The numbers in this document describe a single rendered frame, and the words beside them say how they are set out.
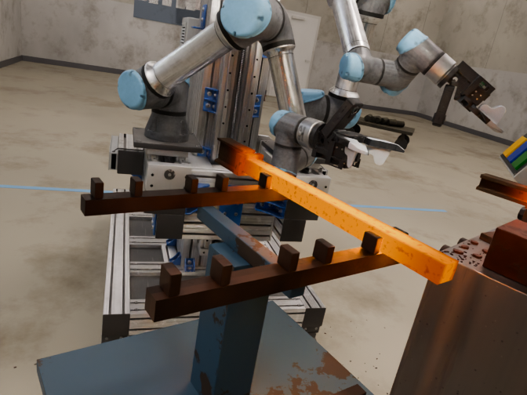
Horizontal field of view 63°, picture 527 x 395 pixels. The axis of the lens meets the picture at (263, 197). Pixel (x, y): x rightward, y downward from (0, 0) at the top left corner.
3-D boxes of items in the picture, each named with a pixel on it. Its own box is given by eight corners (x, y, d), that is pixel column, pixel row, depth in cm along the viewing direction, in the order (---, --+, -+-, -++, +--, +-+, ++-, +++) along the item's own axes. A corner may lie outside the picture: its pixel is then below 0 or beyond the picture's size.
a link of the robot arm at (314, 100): (282, 119, 166) (288, 84, 162) (314, 123, 170) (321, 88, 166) (292, 125, 156) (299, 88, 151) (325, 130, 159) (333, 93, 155)
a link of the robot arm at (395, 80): (365, 74, 131) (385, 48, 121) (397, 79, 134) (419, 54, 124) (370, 95, 127) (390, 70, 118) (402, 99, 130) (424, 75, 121)
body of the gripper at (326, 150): (361, 168, 105) (324, 154, 113) (370, 134, 102) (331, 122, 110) (343, 170, 99) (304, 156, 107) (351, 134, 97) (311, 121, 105)
